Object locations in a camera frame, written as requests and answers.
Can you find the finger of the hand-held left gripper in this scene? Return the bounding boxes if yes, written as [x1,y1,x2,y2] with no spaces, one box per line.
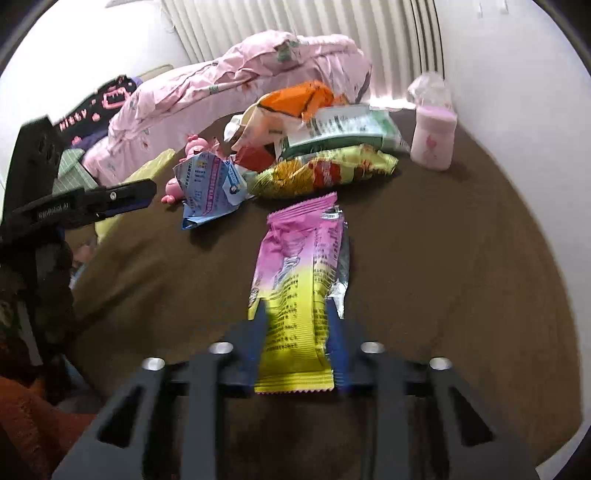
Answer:
[75,178,158,221]

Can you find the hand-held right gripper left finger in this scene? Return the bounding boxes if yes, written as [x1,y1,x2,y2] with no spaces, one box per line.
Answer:
[51,299,271,480]

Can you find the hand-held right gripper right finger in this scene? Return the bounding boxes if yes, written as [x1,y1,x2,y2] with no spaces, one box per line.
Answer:
[325,298,541,480]

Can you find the yellow plastic bag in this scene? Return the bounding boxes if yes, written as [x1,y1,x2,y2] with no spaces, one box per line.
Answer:
[95,148,177,241]

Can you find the pink and yellow snack wrapper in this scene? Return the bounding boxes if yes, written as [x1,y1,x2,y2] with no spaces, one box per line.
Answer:
[247,192,352,394]

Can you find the green checked cloth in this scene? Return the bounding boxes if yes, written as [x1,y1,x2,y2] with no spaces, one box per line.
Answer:
[53,148,100,195]

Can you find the purple cloth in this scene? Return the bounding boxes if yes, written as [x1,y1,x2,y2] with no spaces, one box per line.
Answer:
[69,131,109,153]

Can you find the black cloth with pink print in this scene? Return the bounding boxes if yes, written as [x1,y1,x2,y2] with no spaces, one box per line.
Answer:
[53,74,141,139]

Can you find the cartoon print tissue packet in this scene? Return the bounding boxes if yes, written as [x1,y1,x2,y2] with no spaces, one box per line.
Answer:
[173,154,247,230]

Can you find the pink toy figure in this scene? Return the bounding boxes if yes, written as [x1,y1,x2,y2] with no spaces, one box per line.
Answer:
[161,134,220,204]

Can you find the pink floral duvet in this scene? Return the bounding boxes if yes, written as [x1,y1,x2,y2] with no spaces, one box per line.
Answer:
[83,30,372,185]

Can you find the beige headboard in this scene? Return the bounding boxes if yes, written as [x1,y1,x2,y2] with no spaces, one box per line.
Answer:
[139,64,174,81]

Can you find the yellow and red snack bag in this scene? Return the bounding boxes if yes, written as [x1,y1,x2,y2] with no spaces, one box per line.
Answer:
[247,144,399,200]

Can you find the orange and white snack bag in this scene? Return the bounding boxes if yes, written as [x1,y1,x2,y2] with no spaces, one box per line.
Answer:
[224,80,349,155]

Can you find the green and white package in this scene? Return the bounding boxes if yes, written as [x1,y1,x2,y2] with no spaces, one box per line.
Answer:
[277,104,411,160]

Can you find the pink jar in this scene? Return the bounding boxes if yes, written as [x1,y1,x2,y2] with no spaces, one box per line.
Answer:
[410,104,458,171]

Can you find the white pleated curtain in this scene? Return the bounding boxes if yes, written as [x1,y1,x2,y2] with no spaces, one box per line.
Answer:
[161,0,446,112]

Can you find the red fuzzy clothing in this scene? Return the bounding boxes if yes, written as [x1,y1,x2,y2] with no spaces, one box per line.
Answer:
[0,376,98,480]

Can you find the white plastic bag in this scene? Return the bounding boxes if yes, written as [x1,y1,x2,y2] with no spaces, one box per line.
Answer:
[406,71,453,112]

